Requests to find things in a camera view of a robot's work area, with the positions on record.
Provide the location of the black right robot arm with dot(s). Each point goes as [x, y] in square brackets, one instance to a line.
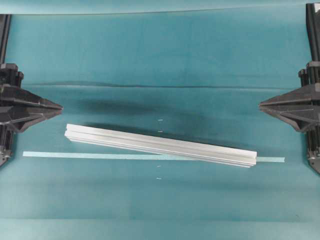
[313, 32]

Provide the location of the teal table cloth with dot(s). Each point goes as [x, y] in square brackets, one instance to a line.
[195, 75]

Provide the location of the silver aluminium extrusion rail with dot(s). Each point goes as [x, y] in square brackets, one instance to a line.
[161, 145]

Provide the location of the light teal tape strip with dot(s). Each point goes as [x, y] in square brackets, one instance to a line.
[155, 157]

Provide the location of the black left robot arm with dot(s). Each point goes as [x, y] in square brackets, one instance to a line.
[5, 20]

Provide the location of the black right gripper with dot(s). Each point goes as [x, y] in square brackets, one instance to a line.
[297, 107]

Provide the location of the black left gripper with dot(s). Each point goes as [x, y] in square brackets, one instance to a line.
[20, 119]

